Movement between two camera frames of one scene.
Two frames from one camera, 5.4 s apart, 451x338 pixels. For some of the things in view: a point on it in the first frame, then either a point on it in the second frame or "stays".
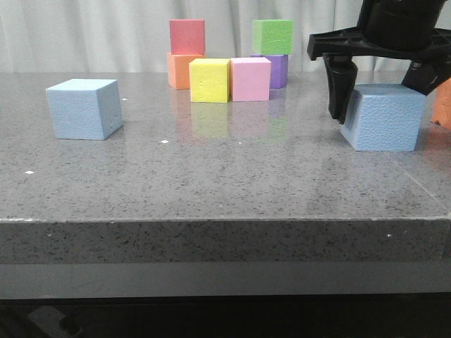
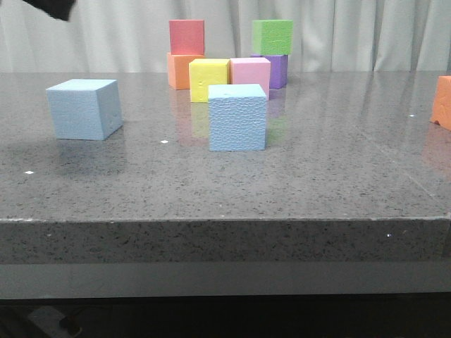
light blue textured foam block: [384, 117] → [237, 117]
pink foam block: [249, 78] stays
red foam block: [187, 36] stays
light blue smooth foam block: [88, 109] stays
